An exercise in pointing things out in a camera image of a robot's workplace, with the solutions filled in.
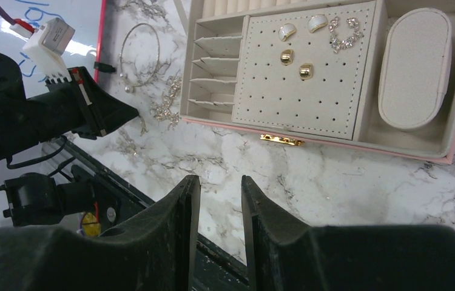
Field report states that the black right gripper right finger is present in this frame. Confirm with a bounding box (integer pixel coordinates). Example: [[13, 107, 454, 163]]
[[241, 176, 455, 290]]

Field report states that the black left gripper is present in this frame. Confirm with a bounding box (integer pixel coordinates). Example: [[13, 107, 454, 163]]
[[0, 53, 139, 161]]

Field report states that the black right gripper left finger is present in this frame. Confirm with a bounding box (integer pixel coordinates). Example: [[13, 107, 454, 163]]
[[0, 175, 201, 290]]

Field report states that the small gold earring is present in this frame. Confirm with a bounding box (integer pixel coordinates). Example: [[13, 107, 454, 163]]
[[299, 63, 314, 81], [280, 49, 294, 66]]

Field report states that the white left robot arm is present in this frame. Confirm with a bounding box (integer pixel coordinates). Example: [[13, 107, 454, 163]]
[[0, 53, 139, 227]]

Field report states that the pink jewelry box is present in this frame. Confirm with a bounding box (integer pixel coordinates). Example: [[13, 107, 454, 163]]
[[180, 1, 455, 164]]

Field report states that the pink-framed whiteboard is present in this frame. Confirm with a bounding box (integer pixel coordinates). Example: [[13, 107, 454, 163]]
[[0, 1, 106, 97]]

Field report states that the white pearl earring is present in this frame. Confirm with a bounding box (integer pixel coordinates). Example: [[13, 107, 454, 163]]
[[308, 14, 328, 33], [277, 23, 297, 42]]

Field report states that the rhinestone earring in box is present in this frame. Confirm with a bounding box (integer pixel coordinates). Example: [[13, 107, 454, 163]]
[[328, 16, 364, 54]]

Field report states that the white oval watch pillow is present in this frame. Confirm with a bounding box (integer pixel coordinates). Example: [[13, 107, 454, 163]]
[[378, 8, 452, 131]]

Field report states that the silver bangle bracelet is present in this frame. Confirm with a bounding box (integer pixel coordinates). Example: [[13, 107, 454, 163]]
[[119, 22, 161, 94]]

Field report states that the rhinestone necklace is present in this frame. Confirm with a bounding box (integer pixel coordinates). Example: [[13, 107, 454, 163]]
[[150, 74, 183, 130]]

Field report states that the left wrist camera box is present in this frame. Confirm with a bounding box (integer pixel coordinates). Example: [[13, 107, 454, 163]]
[[10, 18, 75, 83]]

